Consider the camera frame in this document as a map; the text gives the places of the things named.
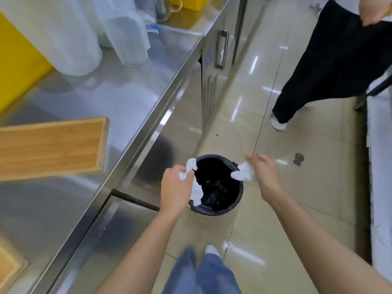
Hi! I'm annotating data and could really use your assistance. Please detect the person's right hand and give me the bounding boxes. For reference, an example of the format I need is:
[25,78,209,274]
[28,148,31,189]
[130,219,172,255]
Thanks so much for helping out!
[246,154,283,201]

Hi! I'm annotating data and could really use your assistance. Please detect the person's left hand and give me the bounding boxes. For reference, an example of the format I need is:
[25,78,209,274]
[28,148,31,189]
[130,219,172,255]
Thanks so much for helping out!
[160,164,197,213]

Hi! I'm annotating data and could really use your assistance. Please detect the white tissue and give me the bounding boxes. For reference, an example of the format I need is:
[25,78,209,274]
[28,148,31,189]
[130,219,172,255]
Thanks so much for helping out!
[178,158,204,207]
[230,162,259,184]

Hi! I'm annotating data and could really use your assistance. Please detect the person's left forearm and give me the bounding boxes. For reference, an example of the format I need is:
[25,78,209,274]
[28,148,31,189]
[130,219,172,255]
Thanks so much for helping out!
[92,207,189,294]

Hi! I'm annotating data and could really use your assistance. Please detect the person's right forearm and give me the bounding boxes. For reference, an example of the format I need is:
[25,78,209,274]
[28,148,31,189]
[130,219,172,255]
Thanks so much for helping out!
[261,188,392,294]

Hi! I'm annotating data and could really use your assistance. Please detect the black garbage bag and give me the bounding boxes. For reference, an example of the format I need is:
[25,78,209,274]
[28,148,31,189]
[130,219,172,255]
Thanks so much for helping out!
[195,156,241,212]

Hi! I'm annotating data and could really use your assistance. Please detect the person's white shoe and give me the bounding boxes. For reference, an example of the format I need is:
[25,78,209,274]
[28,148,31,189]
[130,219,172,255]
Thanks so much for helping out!
[204,244,222,259]
[271,114,288,131]

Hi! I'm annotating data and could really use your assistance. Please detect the black round trash bin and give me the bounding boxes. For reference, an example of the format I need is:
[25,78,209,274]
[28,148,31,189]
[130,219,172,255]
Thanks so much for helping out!
[187,154,244,217]

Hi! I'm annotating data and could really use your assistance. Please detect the stainless steel counter cabinet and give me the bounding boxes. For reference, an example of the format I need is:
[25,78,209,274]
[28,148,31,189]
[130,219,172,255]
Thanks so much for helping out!
[0,0,267,294]

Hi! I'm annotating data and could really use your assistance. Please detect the person's blue jeans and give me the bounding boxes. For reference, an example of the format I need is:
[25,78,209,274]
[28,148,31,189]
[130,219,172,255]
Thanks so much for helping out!
[162,247,243,294]

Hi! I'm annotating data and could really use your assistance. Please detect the white appliance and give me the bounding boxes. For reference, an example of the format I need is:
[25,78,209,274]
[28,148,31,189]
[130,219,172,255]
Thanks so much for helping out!
[366,75,392,268]

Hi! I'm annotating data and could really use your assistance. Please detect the wooden tray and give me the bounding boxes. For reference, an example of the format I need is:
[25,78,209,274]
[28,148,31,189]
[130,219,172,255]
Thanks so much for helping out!
[0,116,110,183]
[0,234,29,294]

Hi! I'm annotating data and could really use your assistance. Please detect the clear plastic pitcher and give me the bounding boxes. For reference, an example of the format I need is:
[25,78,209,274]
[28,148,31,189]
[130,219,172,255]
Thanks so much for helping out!
[91,0,151,67]

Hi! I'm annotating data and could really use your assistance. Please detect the yellow plastic container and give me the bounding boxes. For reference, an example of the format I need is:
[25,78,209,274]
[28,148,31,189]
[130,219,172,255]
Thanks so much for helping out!
[164,0,212,12]

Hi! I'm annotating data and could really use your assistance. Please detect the plastic-wrapped white cup stack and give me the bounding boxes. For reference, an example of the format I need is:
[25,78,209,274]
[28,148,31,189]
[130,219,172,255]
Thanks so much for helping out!
[0,0,103,77]

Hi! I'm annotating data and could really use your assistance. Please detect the yellow board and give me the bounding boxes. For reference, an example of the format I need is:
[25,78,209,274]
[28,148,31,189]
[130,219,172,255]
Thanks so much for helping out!
[0,11,54,115]

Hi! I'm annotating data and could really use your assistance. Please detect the steel cabinet door handle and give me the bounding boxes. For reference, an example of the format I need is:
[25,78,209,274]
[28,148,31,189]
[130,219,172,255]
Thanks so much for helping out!
[215,29,230,71]

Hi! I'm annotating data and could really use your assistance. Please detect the glass mug with handle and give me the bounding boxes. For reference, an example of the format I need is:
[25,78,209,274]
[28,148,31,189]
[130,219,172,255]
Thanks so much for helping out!
[154,0,185,22]

